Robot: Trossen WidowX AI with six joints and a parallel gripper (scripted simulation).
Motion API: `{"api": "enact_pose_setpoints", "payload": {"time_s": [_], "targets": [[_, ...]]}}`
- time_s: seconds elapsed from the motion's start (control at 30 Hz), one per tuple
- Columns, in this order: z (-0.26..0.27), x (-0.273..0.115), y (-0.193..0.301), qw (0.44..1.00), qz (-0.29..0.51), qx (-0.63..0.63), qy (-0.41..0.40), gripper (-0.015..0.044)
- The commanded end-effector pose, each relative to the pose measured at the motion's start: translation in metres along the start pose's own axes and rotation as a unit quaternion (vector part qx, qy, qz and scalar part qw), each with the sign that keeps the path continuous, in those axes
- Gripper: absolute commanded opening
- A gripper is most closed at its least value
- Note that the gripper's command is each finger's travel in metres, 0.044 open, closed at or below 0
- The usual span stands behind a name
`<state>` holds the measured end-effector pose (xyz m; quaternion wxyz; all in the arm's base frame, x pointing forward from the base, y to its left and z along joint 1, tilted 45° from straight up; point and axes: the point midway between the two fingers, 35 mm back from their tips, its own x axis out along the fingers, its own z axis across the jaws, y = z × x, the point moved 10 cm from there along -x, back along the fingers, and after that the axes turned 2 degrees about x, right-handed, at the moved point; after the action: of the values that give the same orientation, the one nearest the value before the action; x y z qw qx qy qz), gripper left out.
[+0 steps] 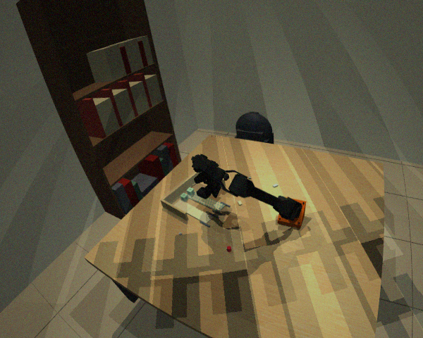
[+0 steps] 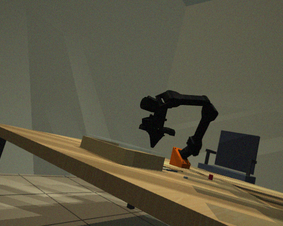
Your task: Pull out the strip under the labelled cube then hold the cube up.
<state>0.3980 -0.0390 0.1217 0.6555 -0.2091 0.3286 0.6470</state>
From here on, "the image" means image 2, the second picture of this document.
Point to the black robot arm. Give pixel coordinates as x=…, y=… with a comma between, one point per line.
x=174, y=99

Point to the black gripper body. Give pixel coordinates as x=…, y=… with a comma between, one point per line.
x=160, y=128

